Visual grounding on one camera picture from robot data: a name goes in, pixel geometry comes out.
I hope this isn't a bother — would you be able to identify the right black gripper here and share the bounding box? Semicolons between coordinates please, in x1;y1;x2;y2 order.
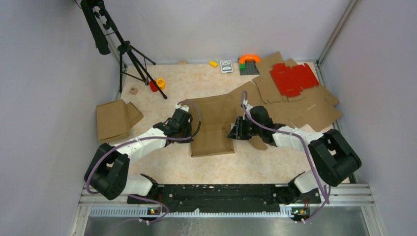
227;117;262;141

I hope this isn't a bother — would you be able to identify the brown cardboard box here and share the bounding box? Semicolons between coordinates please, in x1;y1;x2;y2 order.
96;99;144;143
189;94;237;157

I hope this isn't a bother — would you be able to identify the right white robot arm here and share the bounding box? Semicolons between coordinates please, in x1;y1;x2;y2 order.
227;105;362;203

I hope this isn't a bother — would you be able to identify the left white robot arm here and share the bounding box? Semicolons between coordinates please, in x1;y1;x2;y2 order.
84;105;193;203

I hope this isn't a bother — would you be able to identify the folded brown cardboard box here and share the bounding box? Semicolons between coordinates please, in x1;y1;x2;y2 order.
96;99;144;143

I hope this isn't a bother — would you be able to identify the playing card deck box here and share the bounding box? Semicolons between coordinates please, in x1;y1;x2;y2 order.
219;59;234;74

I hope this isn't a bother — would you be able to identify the red round toy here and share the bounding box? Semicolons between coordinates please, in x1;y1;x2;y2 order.
149;81;158;92

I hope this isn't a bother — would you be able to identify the yellow round toy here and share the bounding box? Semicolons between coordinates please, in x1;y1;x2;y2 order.
156;78;166;90

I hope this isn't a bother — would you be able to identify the small brown cardboard blank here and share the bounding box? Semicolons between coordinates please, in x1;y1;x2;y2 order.
252;76;304;103

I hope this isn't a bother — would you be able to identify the small wooden cube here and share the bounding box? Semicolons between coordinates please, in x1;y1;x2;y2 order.
129;87;138;95

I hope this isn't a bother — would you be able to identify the yellow small block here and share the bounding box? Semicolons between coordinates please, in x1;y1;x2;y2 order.
209;60;218;67

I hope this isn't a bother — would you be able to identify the red flat cardboard blank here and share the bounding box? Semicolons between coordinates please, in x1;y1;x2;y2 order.
269;63;319;98

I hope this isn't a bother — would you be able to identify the orange horseshoe toy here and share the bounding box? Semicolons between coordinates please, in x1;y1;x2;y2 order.
238;55;262;64

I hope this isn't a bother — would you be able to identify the large brown cardboard sheet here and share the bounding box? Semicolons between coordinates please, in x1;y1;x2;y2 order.
229;52;342;131

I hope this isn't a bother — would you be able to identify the grey lego base plate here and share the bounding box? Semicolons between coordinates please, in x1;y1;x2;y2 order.
239;61;260;76

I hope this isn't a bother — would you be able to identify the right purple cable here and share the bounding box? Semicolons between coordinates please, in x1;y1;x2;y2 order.
240;90;331;224

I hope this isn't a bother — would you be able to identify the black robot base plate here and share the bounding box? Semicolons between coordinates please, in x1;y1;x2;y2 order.
146;184;321;213

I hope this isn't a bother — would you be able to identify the black camera tripod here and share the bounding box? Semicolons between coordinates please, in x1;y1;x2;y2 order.
76;0;168;99

